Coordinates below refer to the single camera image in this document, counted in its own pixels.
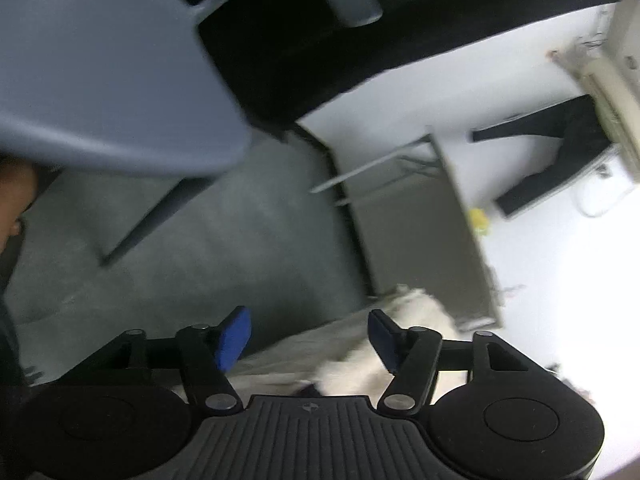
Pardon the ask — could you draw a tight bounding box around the white air conditioner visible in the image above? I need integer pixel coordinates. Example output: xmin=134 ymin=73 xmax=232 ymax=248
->
xmin=550 ymin=5 xmax=640 ymax=184

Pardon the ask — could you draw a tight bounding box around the yellow container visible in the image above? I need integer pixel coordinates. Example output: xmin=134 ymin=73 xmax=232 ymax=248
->
xmin=467 ymin=207 xmax=492 ymax=237

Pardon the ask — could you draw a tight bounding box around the black hanging garment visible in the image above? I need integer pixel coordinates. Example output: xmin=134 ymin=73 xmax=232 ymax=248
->
xmin=470 ymin=94 xmax=614 ymax=219

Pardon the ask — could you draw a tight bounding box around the black curtain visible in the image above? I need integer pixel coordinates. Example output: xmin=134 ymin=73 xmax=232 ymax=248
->
xmin=125 ymin=0 xmax=624 ymax=132

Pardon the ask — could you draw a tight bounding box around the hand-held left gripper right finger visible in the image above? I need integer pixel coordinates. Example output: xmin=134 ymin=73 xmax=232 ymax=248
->
xmin=367 ymin=310 xmax=538 ymax=416

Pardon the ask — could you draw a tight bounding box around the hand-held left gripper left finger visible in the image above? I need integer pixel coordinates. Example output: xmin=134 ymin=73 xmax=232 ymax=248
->
xmin=117 ymin=306 xmax=252 ymax=415

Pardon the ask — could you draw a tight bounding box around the grey folding table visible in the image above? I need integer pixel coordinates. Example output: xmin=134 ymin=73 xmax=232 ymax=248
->
xmin=310 ymin=132 xmax=503 ymax=332

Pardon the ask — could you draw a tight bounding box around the grey plastic chair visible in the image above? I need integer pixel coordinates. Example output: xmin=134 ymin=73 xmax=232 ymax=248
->
xmin=0 ymin=0 xmax=384 ymax=267

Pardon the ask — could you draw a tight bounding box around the person's bare skin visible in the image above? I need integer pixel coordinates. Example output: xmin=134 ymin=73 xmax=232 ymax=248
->
xmin=0 ymin=159 xmax=41 ymax=252

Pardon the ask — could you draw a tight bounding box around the cream fluffy blanket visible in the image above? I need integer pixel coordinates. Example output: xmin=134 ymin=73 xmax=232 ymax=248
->
xmin=230 ymin=285 xmax=462 ymax=397

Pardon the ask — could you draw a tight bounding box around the white cable loop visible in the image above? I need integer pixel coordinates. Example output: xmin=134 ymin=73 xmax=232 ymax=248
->
xmin=576 ymin=174 xmax=632 ymax=219

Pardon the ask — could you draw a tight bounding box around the person's dark clothing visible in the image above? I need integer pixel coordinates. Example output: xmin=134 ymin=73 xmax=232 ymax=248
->
xmin=0 ymin=240 xmax=37 ymax=480

